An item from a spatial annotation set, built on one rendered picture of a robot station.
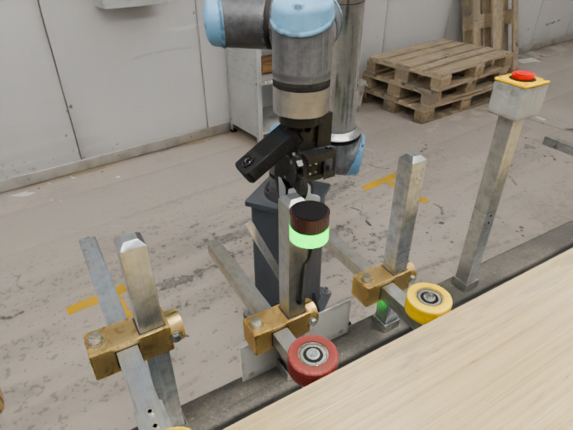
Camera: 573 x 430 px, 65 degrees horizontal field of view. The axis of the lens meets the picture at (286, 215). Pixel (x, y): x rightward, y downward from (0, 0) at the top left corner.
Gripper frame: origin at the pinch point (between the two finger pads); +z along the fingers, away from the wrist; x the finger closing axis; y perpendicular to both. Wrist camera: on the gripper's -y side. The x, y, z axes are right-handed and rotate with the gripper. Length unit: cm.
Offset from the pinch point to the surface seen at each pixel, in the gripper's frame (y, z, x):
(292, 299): -4.9, 9.9, -9.6
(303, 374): -11.1, 10.9, -23.1
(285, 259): -5.7, 1.4, -8.3
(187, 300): 2, 101, 96
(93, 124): -2, 69, 261
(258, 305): -8.3, 15.1, -2.8
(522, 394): 14.3, 11.2, -41.7
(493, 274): 57, 31, -9
